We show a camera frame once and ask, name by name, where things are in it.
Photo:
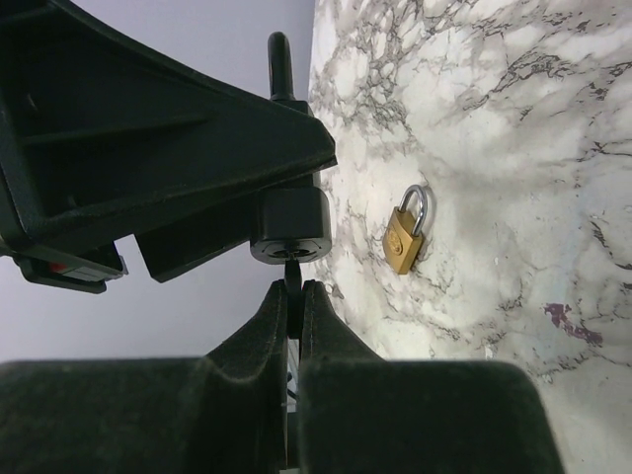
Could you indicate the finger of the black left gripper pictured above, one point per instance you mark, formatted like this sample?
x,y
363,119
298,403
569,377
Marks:
x,y
102,136

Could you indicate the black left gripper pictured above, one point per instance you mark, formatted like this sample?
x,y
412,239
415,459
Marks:
x,y
46,263

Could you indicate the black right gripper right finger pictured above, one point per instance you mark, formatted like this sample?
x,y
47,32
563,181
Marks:
x,y
359,413

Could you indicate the black-headed key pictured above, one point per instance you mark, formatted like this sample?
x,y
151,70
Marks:
x,y
295,304

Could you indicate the small brass padlock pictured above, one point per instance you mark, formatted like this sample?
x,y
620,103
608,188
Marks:
x,y
403,238

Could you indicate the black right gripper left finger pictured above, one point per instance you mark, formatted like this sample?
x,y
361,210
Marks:
x,y
218,413

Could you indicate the black Kaijing padlock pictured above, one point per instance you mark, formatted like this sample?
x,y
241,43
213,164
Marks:
x,y
292,220

